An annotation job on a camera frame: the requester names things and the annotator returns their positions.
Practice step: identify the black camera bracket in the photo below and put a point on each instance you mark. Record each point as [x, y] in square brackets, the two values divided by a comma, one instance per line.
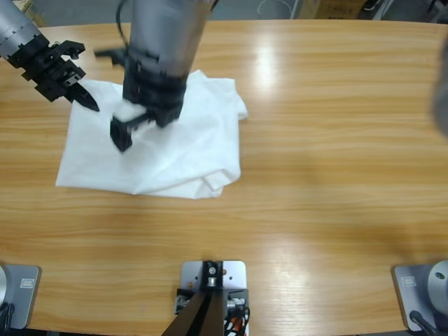
[108, 53]
[66, 47]

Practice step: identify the brown cardboard box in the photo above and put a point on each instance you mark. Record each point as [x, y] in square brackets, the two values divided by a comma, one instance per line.
[332, 7]

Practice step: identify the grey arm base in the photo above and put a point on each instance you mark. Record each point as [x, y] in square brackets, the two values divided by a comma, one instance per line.
[420, 283]
[21, 290]

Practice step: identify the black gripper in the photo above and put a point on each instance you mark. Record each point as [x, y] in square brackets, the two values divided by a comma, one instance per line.
[45, 66]
[154, 87]

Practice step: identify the white chair frame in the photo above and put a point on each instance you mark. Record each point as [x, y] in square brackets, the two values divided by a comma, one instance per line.
[381, 8]

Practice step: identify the black electronics bracket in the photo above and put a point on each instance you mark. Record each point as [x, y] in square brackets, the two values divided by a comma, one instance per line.
[241, 292]

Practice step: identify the wooden pallet stack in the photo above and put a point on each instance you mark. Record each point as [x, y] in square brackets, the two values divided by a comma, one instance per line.
[35, 15]

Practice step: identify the grey camera mount plate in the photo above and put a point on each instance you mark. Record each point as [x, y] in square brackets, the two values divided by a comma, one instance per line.
[234, 276]

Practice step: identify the white t-shirt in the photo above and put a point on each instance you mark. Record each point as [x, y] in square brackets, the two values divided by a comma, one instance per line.
[157, 157]

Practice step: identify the dark camera post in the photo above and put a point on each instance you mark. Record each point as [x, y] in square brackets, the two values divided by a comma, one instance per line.
[206, 308]

